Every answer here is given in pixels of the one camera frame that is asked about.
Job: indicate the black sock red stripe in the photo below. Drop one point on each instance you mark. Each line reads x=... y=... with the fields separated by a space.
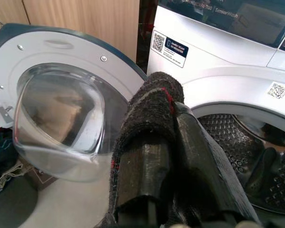
x=154 y=104

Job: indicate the round washer door glass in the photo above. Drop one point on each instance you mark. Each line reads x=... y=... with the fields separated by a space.
x=61 y=54

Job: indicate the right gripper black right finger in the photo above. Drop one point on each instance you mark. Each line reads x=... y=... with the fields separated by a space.
x=194 y=147

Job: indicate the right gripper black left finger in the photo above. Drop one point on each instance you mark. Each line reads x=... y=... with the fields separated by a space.
x=142 y=171

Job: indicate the white front-load washing machine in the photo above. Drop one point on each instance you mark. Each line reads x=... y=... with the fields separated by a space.
x=216 y=69

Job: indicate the pile of dark clothes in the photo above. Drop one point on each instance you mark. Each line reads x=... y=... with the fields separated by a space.
x=2 y=147

